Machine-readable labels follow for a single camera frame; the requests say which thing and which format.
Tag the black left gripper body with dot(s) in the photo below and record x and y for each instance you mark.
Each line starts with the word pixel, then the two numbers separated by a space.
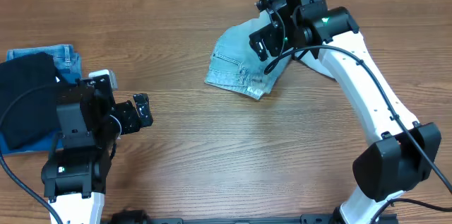
pixel 142 109

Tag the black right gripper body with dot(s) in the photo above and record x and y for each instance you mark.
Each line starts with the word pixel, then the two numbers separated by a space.
pixel 261 45

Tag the light blue denim shorts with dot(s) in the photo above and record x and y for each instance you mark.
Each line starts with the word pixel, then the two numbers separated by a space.
pixel 235 66

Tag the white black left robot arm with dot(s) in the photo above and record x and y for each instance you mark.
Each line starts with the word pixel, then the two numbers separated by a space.
pixel 91 123

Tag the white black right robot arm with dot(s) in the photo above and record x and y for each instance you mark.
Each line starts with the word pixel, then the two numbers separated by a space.
pixel 401 150

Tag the dark blue folded garment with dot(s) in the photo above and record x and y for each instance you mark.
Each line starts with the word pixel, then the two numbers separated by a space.
pixel 44 144

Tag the folded blue jeans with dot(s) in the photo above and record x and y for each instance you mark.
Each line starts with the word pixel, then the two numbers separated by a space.
pixel 64 56

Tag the black folded garment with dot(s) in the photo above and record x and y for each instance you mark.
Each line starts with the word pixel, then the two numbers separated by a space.
pixel 33 116

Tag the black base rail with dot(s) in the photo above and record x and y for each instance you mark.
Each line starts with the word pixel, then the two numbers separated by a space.
pixel 141 217

